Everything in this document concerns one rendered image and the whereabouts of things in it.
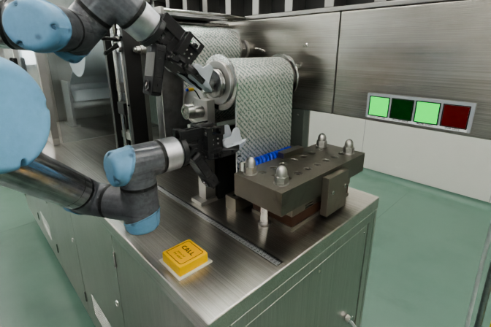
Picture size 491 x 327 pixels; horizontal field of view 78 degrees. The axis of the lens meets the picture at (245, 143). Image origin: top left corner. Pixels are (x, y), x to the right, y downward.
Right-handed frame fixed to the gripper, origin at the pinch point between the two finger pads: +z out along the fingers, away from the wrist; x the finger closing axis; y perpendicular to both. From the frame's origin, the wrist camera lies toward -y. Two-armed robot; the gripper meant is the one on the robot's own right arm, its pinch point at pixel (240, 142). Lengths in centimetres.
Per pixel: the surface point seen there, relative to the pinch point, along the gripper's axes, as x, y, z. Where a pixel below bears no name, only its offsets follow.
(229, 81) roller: 0.9, 16.8, -3.2
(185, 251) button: -10.0, -16.5, -25.4
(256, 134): -0.3, 1.2, 6.0
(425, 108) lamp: -35.5, 10.6, 29.6
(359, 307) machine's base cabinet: -26, -60, 31
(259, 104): -0.3, 10.0, 6.7
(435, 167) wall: 11, -83, 263
